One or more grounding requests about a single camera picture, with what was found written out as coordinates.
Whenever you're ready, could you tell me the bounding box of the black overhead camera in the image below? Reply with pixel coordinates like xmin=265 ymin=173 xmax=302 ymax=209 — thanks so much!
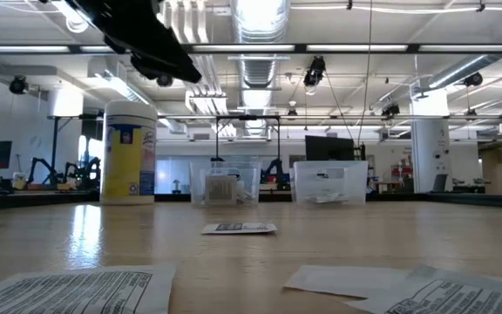
xmin=302 ymin=55 xmax=327 ymax=88

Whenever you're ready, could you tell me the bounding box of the silver ventilation duct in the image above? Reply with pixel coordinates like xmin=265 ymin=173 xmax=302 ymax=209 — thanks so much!
xmin=228 ymin=0 xmax=291 ymax=140

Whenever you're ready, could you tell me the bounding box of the white round column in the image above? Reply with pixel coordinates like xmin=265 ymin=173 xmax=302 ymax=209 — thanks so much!
xmin=410 ymin=89 xmax=451 ymax=194
xmin=48 ymin=89 xmax=85 ymax=119

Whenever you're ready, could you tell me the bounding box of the clear plastic bin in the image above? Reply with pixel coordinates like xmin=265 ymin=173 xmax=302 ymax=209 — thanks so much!
xmin=291 ymin=160 xmax=370 ymax=207
xmin=188 ymin=160 xmax=262 ymax=206

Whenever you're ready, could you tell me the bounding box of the white plain bandage wrapper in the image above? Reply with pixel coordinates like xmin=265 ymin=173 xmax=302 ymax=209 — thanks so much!
xmin=283 ymin=264 xmax=411 ymax=299
xmin=305 ymin=190 xmax=349 ymax=205

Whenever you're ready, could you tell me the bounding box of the black monitor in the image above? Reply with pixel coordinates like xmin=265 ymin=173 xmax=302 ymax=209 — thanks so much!
xmin=304 ymin=134 xmax=356 ymax=161

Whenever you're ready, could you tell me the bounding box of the white LED light strip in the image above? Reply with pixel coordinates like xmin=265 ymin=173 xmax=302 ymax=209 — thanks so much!
xmin=192 ymin=43 xmax=296 ymax=52
xmin=306 ymin=44 xmax=409 ymax=52
xmin=0 ymin=44 xmax=70 ymax=54
xmin=418 ymin=44 xmax=502 ymax=52

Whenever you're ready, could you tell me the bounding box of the grey office chair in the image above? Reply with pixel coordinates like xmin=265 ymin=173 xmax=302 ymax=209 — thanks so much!
xmin=431 ymin=173 xmax=449 ymax=193

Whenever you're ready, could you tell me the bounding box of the square printed antiseptic wipe packet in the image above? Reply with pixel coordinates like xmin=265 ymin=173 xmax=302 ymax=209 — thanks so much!
xmin=200 ymin=222 xmax=278 ymax=236
xmin=0 ymin=263 xmax=177 ymax=314
xmin=205 ymin=174 xmax=239 ymax=205
xmin=349 ymin=265 xmax=502 ymax=314

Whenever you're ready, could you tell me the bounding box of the yellow disinfecting wipes canister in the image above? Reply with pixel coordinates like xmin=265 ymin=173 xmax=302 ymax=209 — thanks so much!
xmin=99 ymin=99 xmax=159 ymax=206

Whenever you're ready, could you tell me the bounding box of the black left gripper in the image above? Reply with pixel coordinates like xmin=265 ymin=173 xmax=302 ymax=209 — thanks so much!
xmin=76 ymin=0 xmax=203 ymax=85

